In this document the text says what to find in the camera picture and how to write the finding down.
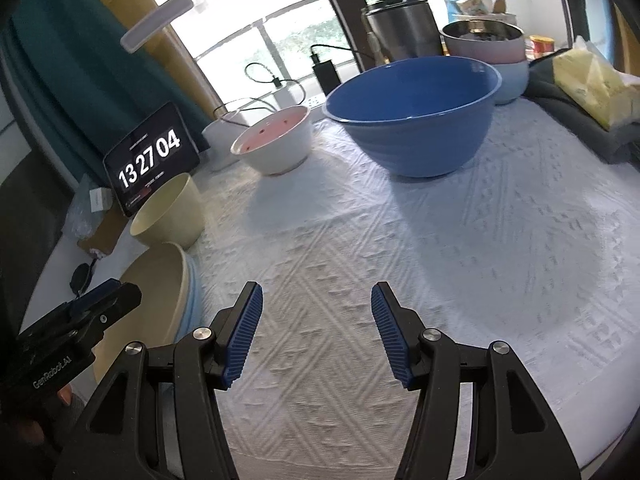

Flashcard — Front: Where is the light blue bowl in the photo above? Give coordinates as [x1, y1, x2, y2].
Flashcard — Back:
[492, 59, 530, 106]

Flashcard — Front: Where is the dark window post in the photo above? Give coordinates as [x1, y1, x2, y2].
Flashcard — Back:
[307, 0, 396, 68]

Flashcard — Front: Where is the black tablet clock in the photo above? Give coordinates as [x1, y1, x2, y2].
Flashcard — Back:
[102, 101, 201, 218]

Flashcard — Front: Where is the small black device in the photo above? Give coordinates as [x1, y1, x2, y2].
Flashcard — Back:
[70, 259, 98, 295]

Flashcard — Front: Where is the white charger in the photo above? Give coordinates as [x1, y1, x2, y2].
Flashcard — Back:
[272, 86, 306, 111]

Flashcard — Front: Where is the steel tumbler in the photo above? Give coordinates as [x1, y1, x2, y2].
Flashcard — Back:
[362, 0, 446, 63]

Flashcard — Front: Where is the white lamp base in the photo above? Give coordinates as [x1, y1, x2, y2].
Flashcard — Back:
[201, 110, 251, 172]

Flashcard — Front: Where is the white textured tablecloth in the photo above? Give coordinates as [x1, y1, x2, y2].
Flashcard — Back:
[20, 95, 640, 480]

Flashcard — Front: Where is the large blue plate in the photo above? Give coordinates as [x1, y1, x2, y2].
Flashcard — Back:
[172, 255, 203, 341]

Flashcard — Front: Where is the teal curtain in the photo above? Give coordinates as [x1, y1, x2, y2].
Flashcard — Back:
[10, 0, 211, 181]

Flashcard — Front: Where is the beige plate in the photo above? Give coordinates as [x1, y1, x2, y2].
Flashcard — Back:
[95, 241, 193, 381]

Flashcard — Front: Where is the large blue bowl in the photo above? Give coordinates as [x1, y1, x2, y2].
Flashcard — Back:
[325, 56, 502, 178]

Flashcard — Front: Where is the black lamp cable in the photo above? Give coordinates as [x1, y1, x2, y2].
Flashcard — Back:
[214, 97, 281, 128]

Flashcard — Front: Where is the pale yellow bowl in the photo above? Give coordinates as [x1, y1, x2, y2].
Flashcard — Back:
[130, 172, 206, 251]

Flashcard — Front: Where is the yellow tissue pack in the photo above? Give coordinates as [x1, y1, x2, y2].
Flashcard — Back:
[552, 36, 640, 131]

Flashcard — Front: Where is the black charger cable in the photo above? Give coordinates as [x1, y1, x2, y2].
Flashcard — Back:
[310, 44, 376, 61]
[245, 62, 306, 106]

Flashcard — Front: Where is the white basket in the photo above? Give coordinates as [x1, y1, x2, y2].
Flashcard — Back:
[465, 0, 520, 26]

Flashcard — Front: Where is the cardboard box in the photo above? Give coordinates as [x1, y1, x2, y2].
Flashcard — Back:
[75, 200, 133, 256]

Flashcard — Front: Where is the black charger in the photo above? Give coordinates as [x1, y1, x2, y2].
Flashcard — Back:
[312, 52, 342, 97]

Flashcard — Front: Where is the pink strawberry bowl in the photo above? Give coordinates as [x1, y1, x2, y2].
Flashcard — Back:
[230, 106, 313, 176]

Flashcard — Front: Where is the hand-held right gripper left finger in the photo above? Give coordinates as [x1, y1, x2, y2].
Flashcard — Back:
[52, 281, 264, 480]

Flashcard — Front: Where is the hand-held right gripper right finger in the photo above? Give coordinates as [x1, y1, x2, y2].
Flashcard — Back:
[370, 281, 583, 480]

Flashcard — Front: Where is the white desk lamp head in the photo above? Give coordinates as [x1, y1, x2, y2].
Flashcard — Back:
[120, 0, 195, 53]

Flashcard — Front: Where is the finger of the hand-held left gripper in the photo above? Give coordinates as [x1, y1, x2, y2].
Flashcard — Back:
[70, 280, 123, 313]
[75, 282, 143, 333]

